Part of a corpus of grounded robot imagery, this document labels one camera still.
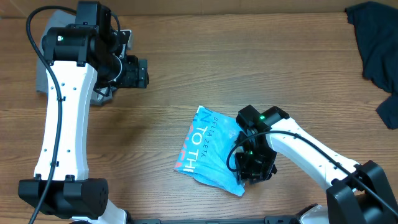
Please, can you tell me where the light blue printed t-shirt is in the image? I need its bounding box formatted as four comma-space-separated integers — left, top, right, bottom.
174, 105, 245, 197

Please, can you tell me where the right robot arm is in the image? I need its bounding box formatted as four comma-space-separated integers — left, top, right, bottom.
228, 105, 397, 224

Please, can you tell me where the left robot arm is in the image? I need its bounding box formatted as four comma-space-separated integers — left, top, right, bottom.
18, 1, 149, 223

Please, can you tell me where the folded black garment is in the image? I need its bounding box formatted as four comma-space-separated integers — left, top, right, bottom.
93, 80, 112, 97

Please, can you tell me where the folded grey garment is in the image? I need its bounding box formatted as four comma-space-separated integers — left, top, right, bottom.
36, 10, 116, 106

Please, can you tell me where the dark garment at right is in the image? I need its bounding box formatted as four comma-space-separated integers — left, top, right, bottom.
345, 1, 397, 129

